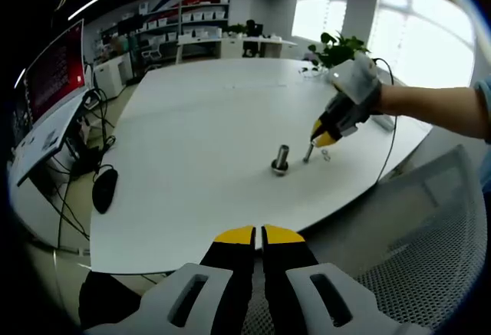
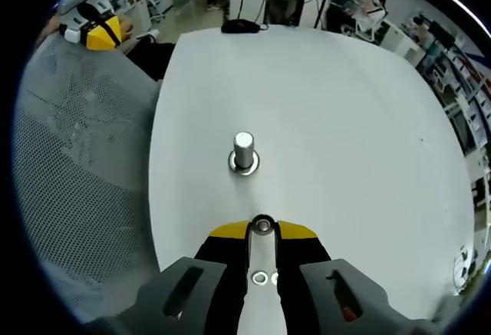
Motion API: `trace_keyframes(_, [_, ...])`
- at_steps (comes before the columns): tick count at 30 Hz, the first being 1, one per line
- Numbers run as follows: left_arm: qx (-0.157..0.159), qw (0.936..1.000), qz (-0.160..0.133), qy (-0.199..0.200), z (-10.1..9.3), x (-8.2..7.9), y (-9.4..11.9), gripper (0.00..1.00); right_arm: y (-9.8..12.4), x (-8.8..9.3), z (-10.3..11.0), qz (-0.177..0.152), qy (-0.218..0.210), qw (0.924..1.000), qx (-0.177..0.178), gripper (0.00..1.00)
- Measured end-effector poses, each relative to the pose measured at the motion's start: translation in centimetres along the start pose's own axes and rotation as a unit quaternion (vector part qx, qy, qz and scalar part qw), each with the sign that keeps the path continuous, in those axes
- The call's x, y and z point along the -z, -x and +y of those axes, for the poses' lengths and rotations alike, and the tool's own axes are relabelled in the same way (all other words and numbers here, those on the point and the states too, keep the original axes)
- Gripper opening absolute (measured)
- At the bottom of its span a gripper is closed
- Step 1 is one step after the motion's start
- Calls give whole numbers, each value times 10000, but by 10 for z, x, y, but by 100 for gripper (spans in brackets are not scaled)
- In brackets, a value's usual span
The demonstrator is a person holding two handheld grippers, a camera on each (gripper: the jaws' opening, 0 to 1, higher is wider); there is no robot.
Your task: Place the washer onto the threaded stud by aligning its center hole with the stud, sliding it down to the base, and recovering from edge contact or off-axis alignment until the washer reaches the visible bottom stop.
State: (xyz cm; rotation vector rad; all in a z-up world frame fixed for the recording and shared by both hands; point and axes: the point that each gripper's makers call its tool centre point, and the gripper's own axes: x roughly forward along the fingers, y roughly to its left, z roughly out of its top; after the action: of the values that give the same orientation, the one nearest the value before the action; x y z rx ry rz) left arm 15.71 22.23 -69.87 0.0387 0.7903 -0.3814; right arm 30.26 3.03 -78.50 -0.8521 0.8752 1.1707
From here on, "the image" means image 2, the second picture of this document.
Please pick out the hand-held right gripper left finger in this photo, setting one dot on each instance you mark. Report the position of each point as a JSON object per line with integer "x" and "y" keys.
{"x": 222, "y": 273}

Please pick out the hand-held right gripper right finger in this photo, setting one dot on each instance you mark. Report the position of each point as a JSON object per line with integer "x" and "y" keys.
{"x": 299, "y": 258}

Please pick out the large steel threaded stud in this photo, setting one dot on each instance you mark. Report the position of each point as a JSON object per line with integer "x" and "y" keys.
{"x": 244, "y": 149}

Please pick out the person's dark trouser leg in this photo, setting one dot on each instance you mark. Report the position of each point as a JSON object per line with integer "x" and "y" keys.
{"x": 153, "y": 55}

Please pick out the grey mesh office chair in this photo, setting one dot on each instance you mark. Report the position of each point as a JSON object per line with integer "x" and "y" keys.
{"x": 76, "y": 158}

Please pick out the black oval case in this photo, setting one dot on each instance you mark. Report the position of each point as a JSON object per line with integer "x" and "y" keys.
{"x": 239, "y": 25}

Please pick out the green plant in white pot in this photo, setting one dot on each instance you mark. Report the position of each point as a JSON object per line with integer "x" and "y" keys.
{"x": 466, "y": 266}

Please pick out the white storage shelving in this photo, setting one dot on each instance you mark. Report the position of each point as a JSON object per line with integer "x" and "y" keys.
{"x": 472, "y": 82}

